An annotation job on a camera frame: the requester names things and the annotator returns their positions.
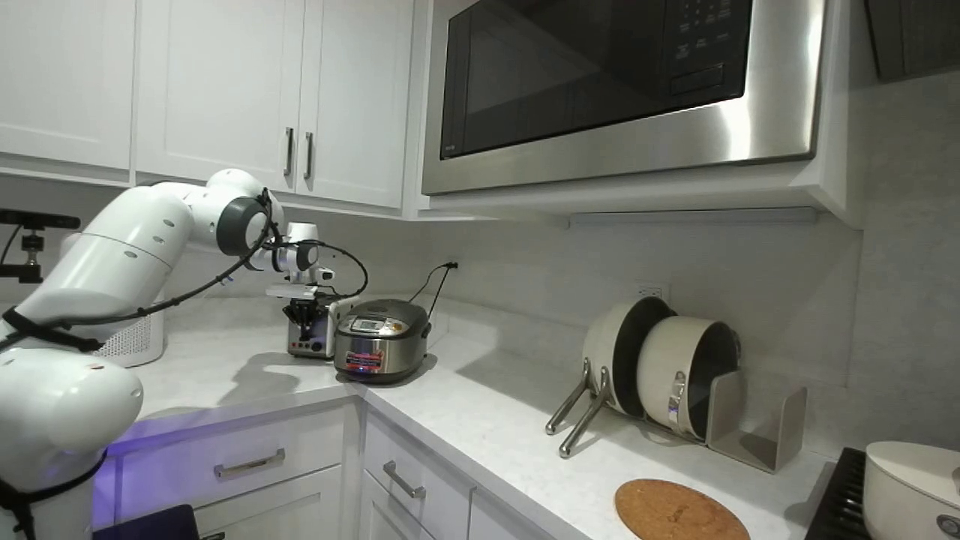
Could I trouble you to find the dark range hood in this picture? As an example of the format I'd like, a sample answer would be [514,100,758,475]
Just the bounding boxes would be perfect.
[861,0,960,85]

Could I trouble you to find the round cork trivet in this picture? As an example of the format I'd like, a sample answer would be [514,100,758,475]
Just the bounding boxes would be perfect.
[611,478,753,540]

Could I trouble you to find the dark navy seat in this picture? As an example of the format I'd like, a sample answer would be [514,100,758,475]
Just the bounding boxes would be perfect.
[91,501,203,540]

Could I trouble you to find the white lidded pot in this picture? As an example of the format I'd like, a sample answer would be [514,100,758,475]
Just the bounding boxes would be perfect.
[861,438,960,540]

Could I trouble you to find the silver two-slot toaster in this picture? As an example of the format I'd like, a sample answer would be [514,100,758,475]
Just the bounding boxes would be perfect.
[284,292,361,363]

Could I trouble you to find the cream saucepan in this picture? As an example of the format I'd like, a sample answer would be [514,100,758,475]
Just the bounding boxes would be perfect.
[634,311,746,444]

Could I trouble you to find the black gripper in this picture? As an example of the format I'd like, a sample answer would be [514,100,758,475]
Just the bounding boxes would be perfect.
[279,294,332,347]

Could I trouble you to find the black gas cooktop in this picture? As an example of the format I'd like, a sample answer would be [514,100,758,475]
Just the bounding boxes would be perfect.
[801,444,875,540]

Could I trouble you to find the silver cabinet door handle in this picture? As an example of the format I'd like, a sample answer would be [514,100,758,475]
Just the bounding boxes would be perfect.
[283,123,299,189]
[299,127,318,189]

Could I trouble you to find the white cabinet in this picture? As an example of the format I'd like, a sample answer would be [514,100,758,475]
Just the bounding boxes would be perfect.
[0,0,435,219]
[88,386,604,540]

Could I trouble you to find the black camera stand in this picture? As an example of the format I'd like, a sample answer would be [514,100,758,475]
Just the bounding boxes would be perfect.
[0,203,83,284]

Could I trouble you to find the silver drawer handle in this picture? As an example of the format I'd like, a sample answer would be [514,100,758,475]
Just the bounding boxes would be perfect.
[379,455,432,506]
[211,444,290,483]

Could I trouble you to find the black power cord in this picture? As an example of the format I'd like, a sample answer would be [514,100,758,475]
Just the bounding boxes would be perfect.
[405,257,464,322]

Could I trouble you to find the white upper cabinet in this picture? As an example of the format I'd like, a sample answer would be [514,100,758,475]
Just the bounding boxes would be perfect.
[0,0,435,219]

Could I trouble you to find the stainless steel microwave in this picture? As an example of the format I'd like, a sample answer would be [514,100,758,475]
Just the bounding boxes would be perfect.
[419,0,832,197]

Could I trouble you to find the steel rice cooker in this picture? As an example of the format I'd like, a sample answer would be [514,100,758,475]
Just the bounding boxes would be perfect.
[329,294,435,390]

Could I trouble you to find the white lower cabinet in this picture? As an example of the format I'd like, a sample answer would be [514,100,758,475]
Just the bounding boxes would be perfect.
[88,386,604,540]

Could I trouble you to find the beige pan rack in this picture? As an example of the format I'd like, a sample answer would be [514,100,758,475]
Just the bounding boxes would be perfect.
[701,365,809,475]

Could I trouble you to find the cream frying pan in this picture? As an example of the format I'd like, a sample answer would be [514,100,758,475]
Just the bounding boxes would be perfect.
[544,294,679,462]

